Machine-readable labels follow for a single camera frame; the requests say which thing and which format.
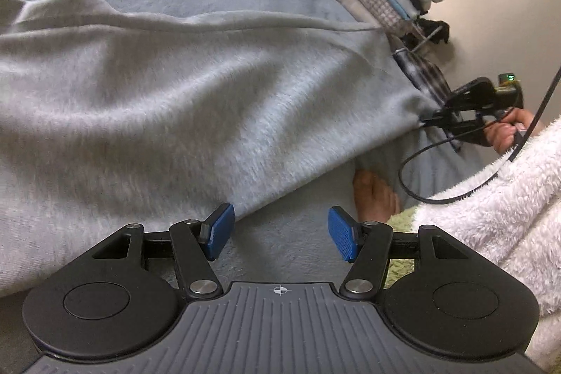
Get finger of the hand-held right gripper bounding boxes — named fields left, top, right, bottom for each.
left=432, top=77, right=497, bottom=121
left=420, top=111, right=492, bottom=148

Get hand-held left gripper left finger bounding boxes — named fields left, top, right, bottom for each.
left=90, top=202, right=235, bottom=301

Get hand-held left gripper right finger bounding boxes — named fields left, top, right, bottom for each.
left=328, top=205, right=469, bottom=300

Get grey sweatpants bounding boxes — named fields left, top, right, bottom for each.
left=0, top=0, right=443, bottom=298

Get person's right hand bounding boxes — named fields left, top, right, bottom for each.
left=484, top=108, right=536, bottom=158

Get person's bare foot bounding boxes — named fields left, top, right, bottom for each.
left=353, top=169, right=401, bottom=226

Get dark plaid cloth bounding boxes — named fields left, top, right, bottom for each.
left=391, top=47, right=463, bottom=153

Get green shaggy rug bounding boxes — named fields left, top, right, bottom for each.
left=381, top=205, right=424, bottom=291

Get black object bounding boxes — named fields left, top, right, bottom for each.
left=412, top=18, right=451, bottom=46

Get white fleece robe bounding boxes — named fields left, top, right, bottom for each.
left=411, top=164, right=561, bottom=374

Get black cable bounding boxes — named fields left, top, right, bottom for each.
left=399, top=66, right=561, bottom=205

